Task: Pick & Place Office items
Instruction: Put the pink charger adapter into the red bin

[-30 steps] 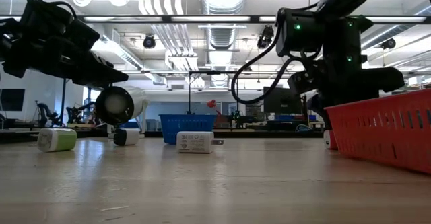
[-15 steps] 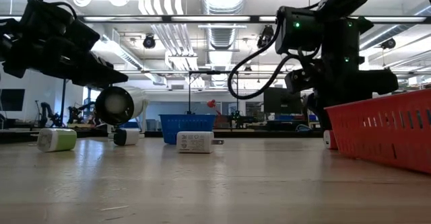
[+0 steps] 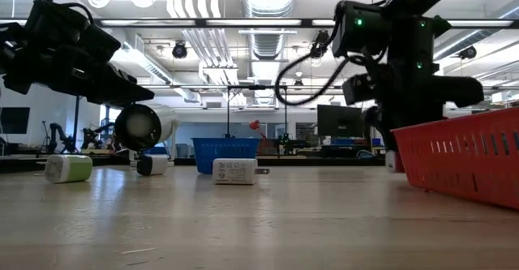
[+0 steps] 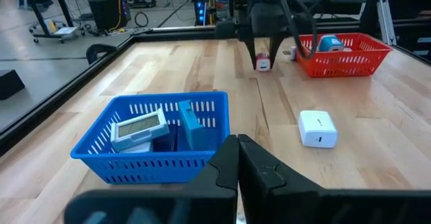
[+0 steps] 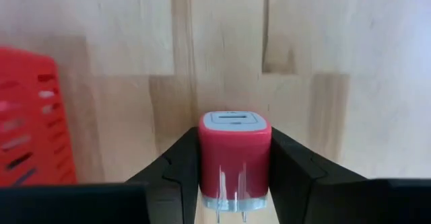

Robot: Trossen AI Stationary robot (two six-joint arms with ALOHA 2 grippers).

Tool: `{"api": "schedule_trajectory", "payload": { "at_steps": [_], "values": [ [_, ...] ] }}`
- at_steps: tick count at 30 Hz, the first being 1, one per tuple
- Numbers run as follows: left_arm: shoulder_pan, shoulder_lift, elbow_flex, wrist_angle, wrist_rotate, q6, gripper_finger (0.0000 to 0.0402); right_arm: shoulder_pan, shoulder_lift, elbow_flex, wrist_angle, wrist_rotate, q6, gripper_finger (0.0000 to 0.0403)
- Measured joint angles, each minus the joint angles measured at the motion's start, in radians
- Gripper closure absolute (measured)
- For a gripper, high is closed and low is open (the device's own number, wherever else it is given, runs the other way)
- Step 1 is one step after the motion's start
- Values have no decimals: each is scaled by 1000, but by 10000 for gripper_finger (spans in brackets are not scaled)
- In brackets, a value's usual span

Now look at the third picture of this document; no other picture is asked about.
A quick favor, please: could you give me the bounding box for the white cylindrical lamp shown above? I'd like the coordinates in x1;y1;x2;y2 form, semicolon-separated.
114;103;179;152

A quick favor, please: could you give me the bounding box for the black computer monitor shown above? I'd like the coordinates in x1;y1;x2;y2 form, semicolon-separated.
316;104;365;139

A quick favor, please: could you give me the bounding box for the black overhead light bar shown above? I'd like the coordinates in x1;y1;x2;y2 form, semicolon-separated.
0;17;519;29

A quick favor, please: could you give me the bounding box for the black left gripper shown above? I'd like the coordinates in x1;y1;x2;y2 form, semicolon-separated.
0;46;155;105

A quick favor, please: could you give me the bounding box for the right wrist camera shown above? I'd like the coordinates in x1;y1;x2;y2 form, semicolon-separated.
342;73;375;105

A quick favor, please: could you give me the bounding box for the blue plastic basket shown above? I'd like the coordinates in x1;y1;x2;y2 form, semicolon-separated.
191;137;261;175

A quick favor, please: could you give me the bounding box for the black white charger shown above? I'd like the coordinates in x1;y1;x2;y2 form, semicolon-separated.
136;153;169;177

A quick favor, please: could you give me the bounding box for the dark wall screen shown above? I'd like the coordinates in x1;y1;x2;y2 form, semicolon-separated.
0;106;32;135

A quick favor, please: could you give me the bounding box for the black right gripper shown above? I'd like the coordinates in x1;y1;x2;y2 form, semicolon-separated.
364;58;486;152

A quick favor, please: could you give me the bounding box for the black overhead camera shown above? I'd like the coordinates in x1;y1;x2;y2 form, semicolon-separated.
310;29;332;60

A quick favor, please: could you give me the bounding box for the silver ventilation duct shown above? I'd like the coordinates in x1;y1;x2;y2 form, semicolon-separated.
242;0;298;107

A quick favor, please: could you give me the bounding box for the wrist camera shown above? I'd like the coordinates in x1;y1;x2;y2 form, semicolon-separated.
79;24;122;63
342;73;375;105

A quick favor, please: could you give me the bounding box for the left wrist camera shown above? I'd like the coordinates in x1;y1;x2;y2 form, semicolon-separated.
79;24;122;63

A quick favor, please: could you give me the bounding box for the white printed charger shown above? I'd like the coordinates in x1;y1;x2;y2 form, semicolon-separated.
212;157;271;186

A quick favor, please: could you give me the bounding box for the green white charger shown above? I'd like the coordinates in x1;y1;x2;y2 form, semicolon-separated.
44;154;93;184

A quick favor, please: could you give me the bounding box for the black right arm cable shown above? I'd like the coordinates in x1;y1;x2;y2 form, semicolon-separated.
274;53;368;107

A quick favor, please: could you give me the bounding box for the pink white charger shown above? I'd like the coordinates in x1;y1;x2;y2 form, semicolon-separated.
384;150;405;174

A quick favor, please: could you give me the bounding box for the dark metal stand frame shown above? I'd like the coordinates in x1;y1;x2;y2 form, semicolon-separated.
69;96;82;154

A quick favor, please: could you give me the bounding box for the red plastic basket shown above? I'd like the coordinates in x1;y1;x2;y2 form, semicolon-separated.
391;106;519;212

